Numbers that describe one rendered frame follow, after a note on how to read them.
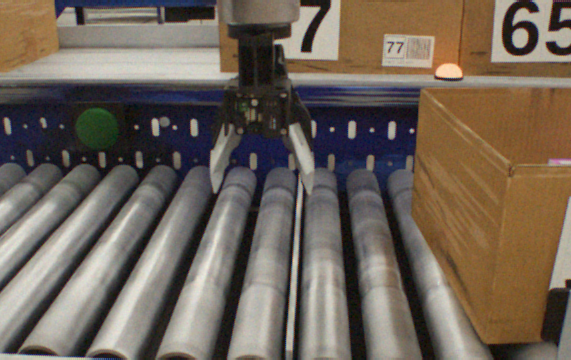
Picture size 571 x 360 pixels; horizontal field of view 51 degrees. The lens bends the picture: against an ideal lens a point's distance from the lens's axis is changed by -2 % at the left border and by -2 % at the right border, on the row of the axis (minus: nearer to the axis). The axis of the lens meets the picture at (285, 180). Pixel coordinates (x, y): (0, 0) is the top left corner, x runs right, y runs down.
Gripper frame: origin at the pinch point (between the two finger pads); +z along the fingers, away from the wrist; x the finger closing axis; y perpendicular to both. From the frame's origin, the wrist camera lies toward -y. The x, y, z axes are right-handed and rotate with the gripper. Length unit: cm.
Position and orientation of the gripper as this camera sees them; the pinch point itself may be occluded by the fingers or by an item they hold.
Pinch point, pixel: (262, 186)
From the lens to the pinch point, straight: 75.2
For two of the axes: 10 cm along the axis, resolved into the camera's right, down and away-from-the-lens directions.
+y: -0.5, 3.6, -9.3
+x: 10.0, 0.2, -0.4
